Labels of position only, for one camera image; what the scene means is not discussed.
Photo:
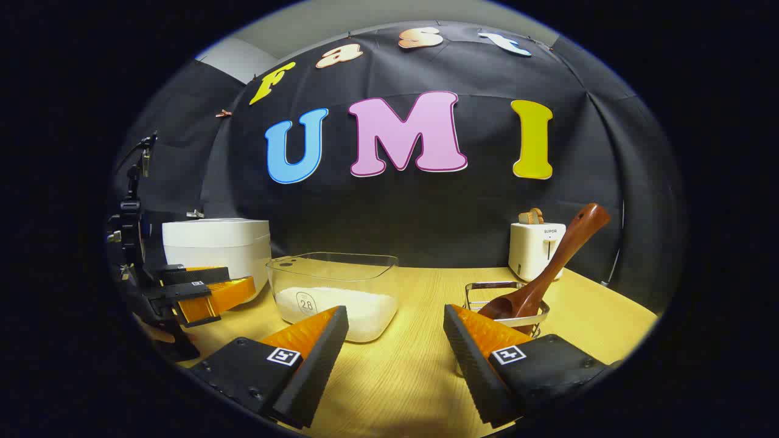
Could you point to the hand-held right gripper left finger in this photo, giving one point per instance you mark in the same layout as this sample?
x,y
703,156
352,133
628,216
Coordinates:
x,y
316,353

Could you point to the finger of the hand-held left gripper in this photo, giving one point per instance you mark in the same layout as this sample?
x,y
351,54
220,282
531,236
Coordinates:
x,y
213,301
195,275

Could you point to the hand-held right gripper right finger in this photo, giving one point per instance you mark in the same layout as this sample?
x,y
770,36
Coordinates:
x,y
471,359

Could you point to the white rice cooker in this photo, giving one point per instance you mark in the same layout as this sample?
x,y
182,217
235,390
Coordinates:
x,y
213,243

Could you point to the brown wooden spoon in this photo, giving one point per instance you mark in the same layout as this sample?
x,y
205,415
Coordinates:
x,y
566,249

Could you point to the clear plastic rice container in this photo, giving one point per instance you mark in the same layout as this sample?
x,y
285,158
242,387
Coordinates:
x,y
331,271

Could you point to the silver metal clip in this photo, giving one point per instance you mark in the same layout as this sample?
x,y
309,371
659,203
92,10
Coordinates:
x,y
195,214

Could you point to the white toaster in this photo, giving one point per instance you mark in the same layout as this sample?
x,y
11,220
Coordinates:
x,y
532,252

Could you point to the black backdrop cloth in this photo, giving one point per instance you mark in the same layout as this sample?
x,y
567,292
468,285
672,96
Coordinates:
x,y
475,207

